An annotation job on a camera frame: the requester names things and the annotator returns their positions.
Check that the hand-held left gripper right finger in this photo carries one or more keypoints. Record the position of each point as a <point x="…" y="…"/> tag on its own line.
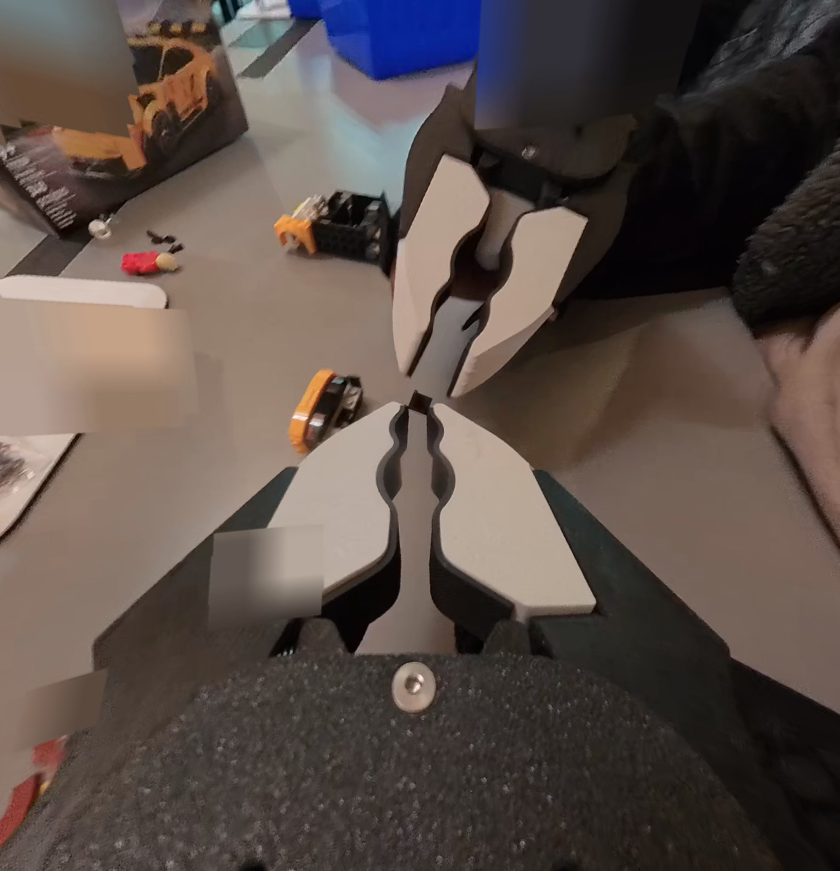
<point x="515" y="531"/>

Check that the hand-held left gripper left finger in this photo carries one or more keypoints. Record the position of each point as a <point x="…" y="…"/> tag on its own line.
<point x="352" y="490"/>

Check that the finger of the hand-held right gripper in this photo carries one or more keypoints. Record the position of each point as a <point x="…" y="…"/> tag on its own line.
<point x="535" y="272"/>
<point x="433" y="238"/>

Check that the orange and black lego assembly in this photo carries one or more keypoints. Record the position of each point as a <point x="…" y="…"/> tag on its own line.
<point x="311" y="415"/>

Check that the small black lego piece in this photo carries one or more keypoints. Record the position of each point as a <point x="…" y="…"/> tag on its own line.
<point x="420" y="401"/>

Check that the lego set box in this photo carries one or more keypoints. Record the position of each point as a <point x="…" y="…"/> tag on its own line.
<point x="188" y="115"/>

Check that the red lego minifigure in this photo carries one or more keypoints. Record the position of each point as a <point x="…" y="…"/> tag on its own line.
<point x="144" y="263"/>

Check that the small white round lego piece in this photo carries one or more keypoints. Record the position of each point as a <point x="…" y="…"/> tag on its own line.
<point x="101" y="226"/>

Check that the blue storage bin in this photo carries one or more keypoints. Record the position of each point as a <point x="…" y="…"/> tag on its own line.
<point x="406" y="41"/>

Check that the black tape strip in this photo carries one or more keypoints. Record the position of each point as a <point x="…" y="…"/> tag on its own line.
<point x="277" y="51"/>
<point x="49" y="257"/>

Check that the black minifigure parts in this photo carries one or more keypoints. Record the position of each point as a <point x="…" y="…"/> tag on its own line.
<point x="164" y="241"/>

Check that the clear bag of black parts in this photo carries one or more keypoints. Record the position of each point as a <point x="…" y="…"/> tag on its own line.
<point x="4" y="469"/>

